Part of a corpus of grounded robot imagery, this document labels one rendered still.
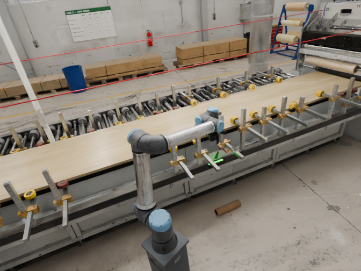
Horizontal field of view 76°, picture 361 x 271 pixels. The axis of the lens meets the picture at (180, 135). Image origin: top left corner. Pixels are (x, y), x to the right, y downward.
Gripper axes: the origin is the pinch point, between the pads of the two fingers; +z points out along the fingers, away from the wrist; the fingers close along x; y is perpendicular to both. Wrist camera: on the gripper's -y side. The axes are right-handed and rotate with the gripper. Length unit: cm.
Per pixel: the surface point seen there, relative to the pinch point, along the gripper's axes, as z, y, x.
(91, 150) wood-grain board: 8, 103, -71
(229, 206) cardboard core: 91, -18, -4
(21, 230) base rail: 28, 167, -17
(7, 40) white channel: -98, 139, -114
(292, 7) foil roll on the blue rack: -46, -588, -482
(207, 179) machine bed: 75, -11, -40
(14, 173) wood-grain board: 8, 171, -71
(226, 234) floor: 98, 2, 20
